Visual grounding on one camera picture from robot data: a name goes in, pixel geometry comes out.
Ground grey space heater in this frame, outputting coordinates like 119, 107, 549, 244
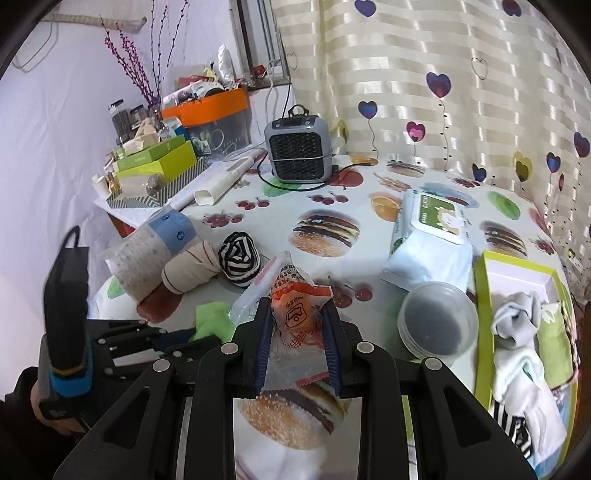
264, 104, 332, 184

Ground green white shallow box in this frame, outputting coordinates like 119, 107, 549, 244
475, 251, 580, 479

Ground green cloth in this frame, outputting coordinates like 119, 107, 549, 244
191, 302, 235, 343

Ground black white striped sock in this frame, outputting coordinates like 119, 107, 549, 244
490, 400, 533, 459

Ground orange snack bag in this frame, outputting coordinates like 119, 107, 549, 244
229, 251, 332, 390

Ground dark glass jar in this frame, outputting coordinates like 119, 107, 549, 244
107, 99, 131, 142

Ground white towel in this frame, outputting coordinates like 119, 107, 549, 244
524, 384, 567, 467

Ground wet wipes pack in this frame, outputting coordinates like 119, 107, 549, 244
382, 190, 473, 291

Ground light blue grey sock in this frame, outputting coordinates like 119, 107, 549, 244
491, 292, 541, 350

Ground heart pattern curtain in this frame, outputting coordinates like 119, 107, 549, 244
271, 1, 590, 301

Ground heater black cable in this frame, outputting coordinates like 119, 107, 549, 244
255, 75, 371, 192

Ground green gift box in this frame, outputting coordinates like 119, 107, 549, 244
114, 136, 197, 182

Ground purple flower branches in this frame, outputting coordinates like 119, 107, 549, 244
99, 1, 191, 108

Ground operator left hand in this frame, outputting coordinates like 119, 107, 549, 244
30, 382, 84, 436

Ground white sock pair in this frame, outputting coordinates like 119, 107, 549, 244
492, 347, 546, 403

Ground patterned tray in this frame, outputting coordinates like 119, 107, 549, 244
106, 157, 207, 209

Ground white plastic tube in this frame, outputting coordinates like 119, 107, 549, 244
193, 155, 256, 206

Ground beige rolled sock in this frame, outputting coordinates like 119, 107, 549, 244
161, 241, 221, 295

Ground black mask on handle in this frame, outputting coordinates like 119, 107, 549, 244
43, 226, 92, 398

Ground orange storage box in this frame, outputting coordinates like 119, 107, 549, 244
161, 88, 252, 160

